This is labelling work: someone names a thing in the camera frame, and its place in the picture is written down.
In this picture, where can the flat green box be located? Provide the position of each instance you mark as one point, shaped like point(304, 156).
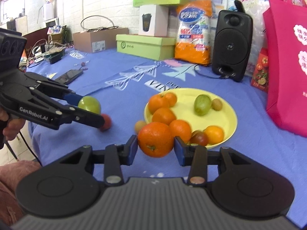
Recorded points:
point(144, 46)

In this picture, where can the large orange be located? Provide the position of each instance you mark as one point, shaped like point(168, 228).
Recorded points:
point(156, 139)

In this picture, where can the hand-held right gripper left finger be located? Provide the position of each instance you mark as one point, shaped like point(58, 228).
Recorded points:
point(131, 151)

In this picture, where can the tan round fruit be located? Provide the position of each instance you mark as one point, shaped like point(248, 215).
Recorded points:
point(140, 126)

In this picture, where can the yellow plastic plate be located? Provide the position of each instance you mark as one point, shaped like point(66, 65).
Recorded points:
point(187, 107)

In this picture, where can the white microwave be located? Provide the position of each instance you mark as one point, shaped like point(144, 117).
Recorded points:
point(52, 22)

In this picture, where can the floral clear wrap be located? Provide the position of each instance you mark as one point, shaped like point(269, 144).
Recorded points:
point(254, 2)

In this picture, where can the red fruit-print box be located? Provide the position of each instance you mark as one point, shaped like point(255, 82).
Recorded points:
point(260, 71)

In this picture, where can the yellowish orange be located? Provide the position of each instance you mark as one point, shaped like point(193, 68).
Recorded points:
point(213, 134)

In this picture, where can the black speaker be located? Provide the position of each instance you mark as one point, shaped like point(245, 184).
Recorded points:
point(231, 45)

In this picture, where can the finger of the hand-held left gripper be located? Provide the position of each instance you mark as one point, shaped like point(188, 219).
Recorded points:
point(88, 118)
point(72, 98)

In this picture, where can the white cup-print box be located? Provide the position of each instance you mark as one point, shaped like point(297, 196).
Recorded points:
point(153, 20)

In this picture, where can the small bead charm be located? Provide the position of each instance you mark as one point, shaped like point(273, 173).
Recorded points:
point(83, 64)

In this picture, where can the orange paper cup pack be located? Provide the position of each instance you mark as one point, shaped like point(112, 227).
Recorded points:
point(194, 33)

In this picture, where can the person's left hand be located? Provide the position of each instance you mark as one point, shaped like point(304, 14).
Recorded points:
point(14, 129)

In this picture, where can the pink tote bag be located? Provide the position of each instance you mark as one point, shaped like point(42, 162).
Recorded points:
point(285, 76)

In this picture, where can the black smartphone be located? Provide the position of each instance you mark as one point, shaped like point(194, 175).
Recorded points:
point(68, 76)

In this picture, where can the brown cardboard box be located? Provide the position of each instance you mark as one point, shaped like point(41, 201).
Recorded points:
point(96, 40)

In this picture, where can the brown kiwi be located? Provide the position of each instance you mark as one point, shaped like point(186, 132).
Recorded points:
point(217, 104)

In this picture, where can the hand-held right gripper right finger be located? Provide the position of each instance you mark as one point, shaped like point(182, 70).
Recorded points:
point(179, 151)

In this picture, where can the green mango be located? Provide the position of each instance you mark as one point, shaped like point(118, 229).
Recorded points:
point(91, 103)
point(202, 104)

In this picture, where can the window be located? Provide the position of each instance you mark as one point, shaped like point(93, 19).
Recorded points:
point(12, 7)

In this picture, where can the small orange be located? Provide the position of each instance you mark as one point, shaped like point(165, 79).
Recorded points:
point(171, 98)

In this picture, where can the dark red tomato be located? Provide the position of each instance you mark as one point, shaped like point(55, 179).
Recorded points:
point(199, 137)

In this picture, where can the pink clothing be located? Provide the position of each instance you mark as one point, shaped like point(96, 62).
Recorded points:
point(12, 191)

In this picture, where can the white tall appliance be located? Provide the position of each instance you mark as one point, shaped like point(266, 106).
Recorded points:
point(48, 10)

